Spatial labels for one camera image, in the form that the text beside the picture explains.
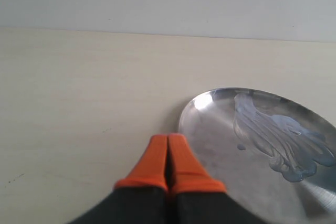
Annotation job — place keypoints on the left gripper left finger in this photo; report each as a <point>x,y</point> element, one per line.
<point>140,197</point>

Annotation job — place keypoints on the round stainless steel plate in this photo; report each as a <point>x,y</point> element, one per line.
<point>207,123</point>

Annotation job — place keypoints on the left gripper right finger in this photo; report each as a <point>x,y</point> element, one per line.
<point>199,198</point>

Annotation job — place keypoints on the blue soap smear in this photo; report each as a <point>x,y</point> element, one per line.
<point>292,150</point>

